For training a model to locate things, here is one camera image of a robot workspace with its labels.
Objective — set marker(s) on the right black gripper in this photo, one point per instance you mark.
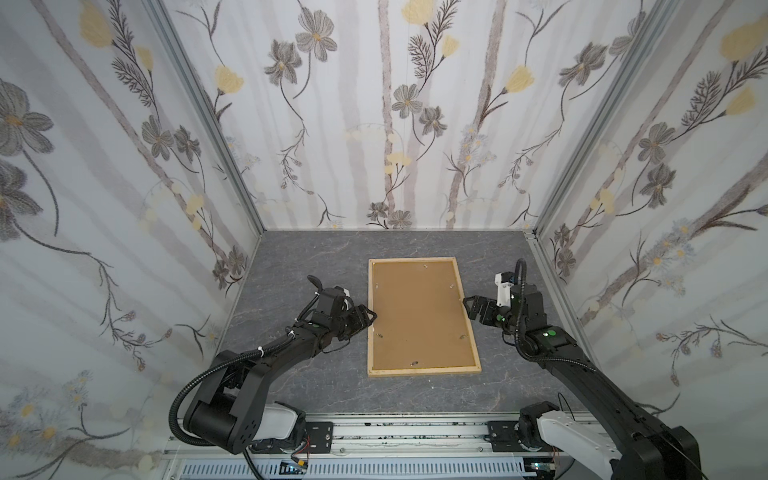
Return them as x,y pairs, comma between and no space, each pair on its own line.
489,310

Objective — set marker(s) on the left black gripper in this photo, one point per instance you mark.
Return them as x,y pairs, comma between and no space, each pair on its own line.
361,320

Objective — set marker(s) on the brown frame backing board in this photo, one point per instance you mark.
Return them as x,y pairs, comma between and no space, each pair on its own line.
420,318

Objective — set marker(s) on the wooden picture frame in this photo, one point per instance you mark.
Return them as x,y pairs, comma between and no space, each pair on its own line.
372,360

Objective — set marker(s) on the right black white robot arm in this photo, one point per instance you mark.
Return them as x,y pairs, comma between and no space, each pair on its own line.
637,446

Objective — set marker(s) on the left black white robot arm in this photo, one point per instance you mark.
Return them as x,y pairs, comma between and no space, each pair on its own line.
225,405

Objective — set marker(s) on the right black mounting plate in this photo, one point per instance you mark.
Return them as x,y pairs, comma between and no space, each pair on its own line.
504,437

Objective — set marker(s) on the black mounting plate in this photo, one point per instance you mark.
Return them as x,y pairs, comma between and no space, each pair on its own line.
504,437
312,438

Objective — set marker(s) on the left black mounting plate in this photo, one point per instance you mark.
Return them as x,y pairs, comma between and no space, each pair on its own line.
312,438

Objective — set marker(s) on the small green circuit board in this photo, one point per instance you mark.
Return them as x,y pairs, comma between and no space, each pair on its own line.
293,467

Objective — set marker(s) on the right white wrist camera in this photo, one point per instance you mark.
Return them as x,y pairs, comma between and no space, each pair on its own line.
504,282

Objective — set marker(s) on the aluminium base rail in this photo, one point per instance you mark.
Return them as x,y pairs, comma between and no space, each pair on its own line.
454,435

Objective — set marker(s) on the left corner aluminium post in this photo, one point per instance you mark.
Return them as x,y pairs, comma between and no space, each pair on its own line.
195,91

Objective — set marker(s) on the corner aluminium post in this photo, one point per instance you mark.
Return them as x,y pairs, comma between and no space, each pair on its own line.
195,91
641,48

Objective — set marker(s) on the white slotted cable duct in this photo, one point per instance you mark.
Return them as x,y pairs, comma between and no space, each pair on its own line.
403,468

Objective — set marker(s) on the right corner aluminium post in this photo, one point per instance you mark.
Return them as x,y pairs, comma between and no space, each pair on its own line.
641,48

